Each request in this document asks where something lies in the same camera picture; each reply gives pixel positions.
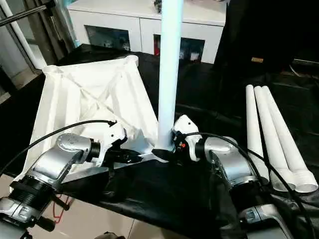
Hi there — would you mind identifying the white plastic table top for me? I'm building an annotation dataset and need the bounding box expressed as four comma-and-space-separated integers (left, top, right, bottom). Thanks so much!
23, 55, 175, 187

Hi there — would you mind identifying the white plastic table leg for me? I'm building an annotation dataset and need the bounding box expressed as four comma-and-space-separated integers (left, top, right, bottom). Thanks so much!
261, 85, 319, 194
245, 84, 270, 185
254, 85, 297, 192
157, 0, 185, 152

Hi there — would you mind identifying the black plastic mat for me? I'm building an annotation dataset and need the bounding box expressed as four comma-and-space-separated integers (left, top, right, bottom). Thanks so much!
0, 43, 319, 239

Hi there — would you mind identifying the white sideboard cabinet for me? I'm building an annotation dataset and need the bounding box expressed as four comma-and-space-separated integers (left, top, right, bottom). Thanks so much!
66, 0, 228, 65

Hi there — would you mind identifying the grey brown curtain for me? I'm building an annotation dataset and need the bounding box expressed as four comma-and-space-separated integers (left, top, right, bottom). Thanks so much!
31, 0, 76, 61

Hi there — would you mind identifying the white round pipe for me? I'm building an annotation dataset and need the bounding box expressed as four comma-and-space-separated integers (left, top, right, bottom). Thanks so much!
0, 0, 47, 70

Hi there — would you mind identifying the grey metal pole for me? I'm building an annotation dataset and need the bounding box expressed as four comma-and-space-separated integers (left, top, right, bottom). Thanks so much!
0, 3, 56, 27

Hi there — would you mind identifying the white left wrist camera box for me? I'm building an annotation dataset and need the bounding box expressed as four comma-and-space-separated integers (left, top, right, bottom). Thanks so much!
95, 120, 129, 168

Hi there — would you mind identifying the red floor cable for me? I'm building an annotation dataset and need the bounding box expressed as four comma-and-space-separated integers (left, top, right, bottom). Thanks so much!
53, 196, 63, 224

